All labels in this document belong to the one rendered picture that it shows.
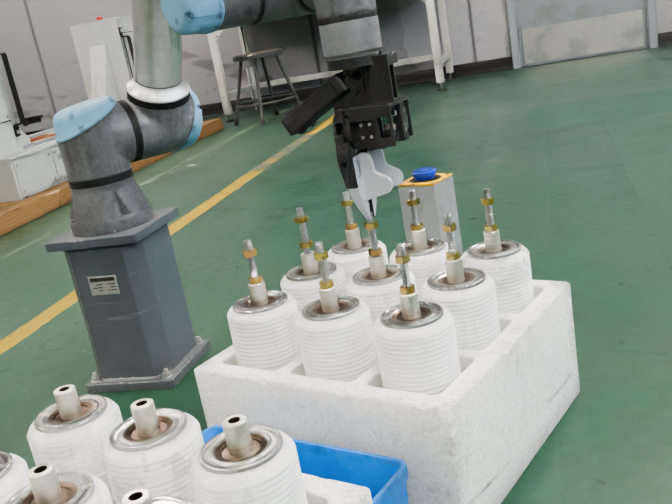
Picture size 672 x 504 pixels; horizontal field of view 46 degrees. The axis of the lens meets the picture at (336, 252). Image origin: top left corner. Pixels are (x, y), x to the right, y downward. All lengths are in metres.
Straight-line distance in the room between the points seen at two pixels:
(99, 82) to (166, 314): 3.33
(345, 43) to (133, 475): 0.55
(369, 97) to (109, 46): 3.86
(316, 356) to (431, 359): 0.15
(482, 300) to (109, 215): 0.74
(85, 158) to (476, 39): 4.92
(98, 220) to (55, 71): 5.88
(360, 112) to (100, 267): 0.67
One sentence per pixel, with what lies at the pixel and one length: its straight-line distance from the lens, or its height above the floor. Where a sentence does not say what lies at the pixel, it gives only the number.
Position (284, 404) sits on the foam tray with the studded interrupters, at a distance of 1.02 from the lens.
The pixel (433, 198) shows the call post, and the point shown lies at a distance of 1.32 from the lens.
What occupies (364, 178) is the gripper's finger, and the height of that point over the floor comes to 0.39.
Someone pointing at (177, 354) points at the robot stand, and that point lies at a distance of 1.56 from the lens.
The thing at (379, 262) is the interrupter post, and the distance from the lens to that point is 1.08.
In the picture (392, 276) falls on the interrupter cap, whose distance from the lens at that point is 1.08.
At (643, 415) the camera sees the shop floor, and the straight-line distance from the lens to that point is 1.21.
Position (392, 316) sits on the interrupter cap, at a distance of 0.95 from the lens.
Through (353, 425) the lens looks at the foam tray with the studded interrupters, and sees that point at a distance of 0.97.
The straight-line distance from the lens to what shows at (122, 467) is 0.79.
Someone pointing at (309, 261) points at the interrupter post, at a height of 0.27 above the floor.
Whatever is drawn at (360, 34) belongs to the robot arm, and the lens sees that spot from 1.00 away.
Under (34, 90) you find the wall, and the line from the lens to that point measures 7.47.
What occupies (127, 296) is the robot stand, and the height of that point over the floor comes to 0.18.
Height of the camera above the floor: 0.60
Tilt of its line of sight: 16 degrees down
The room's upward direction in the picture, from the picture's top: 10 degrees counter-clockwise
